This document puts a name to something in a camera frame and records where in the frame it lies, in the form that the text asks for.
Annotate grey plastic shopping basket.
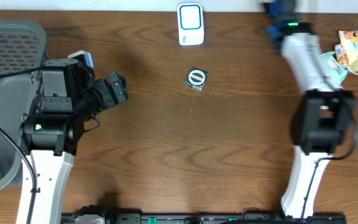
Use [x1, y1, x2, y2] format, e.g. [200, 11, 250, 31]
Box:
[0, 19, 48, 190]

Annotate white barcode scanner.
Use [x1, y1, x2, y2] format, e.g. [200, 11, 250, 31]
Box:
[177, 2, 204, 46]

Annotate dark green round-logo packet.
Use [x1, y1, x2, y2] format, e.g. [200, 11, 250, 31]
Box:
[185, 67, 209, 91]

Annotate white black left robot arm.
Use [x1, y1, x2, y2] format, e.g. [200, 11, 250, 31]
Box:
[16, 57, 128, 223]

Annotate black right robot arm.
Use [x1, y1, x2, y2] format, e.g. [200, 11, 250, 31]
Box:
[262, 0, 358, 222]

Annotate orange tissue packet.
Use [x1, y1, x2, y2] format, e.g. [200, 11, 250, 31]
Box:
[335, 44, 349, 69]

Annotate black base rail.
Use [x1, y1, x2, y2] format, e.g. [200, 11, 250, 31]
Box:
[60, 205, 347, 224]

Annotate teal snack packet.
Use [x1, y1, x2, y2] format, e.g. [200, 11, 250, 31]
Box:
[319, 51, 348, 86]

